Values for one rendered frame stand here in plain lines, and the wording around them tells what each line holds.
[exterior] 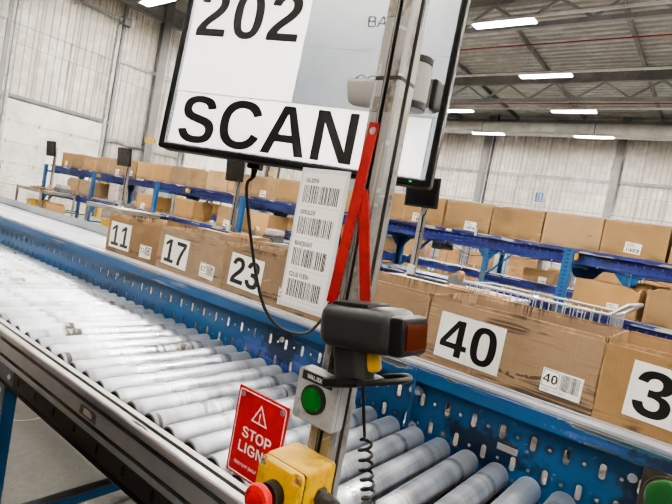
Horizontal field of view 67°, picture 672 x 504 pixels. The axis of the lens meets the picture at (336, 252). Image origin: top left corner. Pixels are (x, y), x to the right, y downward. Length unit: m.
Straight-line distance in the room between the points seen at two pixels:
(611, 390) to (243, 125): 0.86
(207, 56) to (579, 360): 0.92
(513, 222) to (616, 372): 4.90
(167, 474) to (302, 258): 0.46
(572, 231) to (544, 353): 4.68
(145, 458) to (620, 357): 0.91
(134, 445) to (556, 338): 0.86
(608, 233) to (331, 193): 5.17
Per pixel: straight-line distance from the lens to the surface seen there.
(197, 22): 0.99
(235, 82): 0.91
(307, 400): 0.66
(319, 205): 0.69
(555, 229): 5.85
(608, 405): 1.16
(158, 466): 0.99
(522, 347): 1.19
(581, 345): 1.16
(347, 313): 0.58
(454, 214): 6.26
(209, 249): 1.81
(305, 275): 0.69
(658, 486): 1.11
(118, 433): 1.09
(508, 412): 1.15
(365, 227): 0.64
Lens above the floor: 1.17
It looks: 3 degrees down
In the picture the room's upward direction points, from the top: 10 degrees clockwise
